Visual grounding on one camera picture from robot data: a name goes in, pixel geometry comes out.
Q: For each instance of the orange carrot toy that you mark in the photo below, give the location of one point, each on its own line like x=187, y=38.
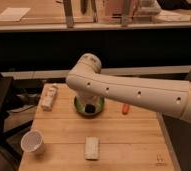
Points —
x=125, y=109

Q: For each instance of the white sponge block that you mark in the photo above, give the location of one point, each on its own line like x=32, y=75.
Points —
x=92, y=148

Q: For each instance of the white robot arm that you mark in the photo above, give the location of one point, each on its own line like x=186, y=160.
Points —
x=169, y=97

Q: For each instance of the green bowl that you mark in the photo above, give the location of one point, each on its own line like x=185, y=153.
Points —
x=81, y=102

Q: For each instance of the white paper sheet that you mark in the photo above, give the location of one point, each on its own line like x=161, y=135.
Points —
x=11, y=14

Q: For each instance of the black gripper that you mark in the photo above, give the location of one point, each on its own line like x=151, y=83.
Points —
x=89, y=108

